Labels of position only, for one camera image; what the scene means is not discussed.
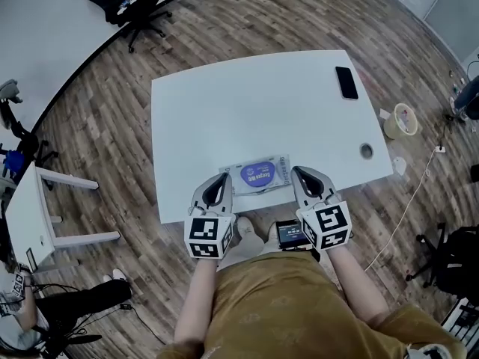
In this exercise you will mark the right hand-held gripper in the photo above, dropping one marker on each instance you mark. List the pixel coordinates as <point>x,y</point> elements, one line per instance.
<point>327,224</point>

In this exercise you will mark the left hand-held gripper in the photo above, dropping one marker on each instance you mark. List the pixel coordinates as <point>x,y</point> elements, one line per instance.
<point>207,234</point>

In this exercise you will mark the clear packet with blue label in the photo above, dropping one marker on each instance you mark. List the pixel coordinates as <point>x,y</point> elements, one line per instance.
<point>282,170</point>

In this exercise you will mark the person's right forearm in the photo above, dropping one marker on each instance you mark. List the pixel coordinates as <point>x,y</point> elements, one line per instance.
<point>355,286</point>

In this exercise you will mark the person's left forearm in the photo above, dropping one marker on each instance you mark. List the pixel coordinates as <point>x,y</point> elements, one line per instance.
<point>196,297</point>

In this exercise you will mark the black screen device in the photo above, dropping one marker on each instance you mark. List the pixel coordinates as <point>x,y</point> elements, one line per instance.
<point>293,235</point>

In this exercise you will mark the person's left foot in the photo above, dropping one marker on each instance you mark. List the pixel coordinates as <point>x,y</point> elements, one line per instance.
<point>245,238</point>

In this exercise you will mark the beige waste bin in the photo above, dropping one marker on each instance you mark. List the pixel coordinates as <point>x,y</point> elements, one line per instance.
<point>401,122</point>

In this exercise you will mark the black smartphone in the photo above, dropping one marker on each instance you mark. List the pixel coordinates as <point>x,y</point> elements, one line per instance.
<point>346,82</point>

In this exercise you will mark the mustard shirt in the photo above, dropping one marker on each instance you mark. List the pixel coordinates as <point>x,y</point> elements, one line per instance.
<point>292,312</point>

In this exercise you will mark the black swivel chair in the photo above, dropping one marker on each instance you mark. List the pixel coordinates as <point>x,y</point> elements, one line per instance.
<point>460,260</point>

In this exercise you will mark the small white desk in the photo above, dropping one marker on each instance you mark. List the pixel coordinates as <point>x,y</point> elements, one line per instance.
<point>28,215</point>

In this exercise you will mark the black mesh office chair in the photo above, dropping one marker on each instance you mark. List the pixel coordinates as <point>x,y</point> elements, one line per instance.
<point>22,137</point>

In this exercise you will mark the small plastic bottle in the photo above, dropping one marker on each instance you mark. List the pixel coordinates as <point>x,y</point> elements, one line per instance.
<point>126,5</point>

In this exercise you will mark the black headrest office chair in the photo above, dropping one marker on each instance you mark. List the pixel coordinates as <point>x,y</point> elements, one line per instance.
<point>127,2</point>

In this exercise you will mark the grey jacket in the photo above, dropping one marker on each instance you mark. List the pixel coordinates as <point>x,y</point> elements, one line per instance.
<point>9,90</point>

